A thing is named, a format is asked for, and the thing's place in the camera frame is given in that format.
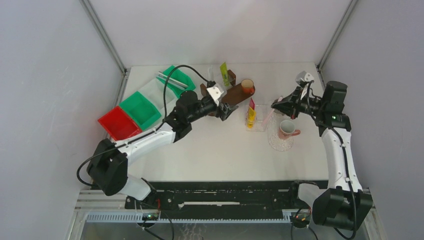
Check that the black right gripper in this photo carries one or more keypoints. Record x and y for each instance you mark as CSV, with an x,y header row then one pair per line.
x,y
291,105

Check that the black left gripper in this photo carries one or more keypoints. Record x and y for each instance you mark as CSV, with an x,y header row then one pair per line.
x,y
226,111

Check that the yellow toothpaste tube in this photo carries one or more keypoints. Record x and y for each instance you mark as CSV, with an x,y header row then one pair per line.
x,y
250,119

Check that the pink toothpaste tube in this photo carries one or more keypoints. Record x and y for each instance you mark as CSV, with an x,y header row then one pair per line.
x,y
252,104

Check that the pink toothbrush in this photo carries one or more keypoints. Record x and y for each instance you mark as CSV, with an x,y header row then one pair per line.
x,y
267,117

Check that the pink printed white mug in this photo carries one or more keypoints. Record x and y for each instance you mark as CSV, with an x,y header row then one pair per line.
x,y
287,129

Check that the brown ceramic cup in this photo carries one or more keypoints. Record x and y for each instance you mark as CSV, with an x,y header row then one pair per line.
x,y
247,86

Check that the green toothpaste tube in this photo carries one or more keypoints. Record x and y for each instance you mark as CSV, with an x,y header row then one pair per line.
x,y
224,74

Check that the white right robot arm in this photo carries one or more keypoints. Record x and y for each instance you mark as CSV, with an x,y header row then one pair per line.
x,y
343,205

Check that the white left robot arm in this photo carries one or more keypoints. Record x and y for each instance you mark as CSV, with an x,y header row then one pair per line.
x,y
108,167

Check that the brown oval wooden tray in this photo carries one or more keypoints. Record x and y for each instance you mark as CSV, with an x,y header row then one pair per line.
x,y
234,96

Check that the green toothbrush bin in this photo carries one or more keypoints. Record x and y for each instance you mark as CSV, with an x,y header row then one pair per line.
x,y
180,76

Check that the white toothpaste bin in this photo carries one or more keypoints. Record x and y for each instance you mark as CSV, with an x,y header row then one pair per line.
x,y
154,92

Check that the clear rectangular acrylic plate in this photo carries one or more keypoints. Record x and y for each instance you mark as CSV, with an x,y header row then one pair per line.
x,y
257,124

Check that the clear oval acrylic plate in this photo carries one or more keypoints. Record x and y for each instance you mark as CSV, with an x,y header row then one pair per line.
x,y
273,129

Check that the green bin with rack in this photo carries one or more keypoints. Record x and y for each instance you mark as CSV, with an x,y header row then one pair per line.
x,y
141,110

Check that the red cup bin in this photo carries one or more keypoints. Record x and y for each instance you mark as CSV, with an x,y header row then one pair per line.
x,y
119,125

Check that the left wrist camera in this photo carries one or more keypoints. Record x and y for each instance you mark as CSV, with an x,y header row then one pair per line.
x,y
216,92

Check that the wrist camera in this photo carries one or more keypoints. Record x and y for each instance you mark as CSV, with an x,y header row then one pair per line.
x,y
303,78
216,92

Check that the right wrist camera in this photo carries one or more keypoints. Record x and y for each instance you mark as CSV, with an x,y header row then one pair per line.
x,y
303,78

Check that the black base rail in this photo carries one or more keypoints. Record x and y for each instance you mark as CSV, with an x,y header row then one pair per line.
x,y
221,200

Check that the aluminium frame post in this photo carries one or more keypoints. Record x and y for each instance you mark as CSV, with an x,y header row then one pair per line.
x,y
104,37

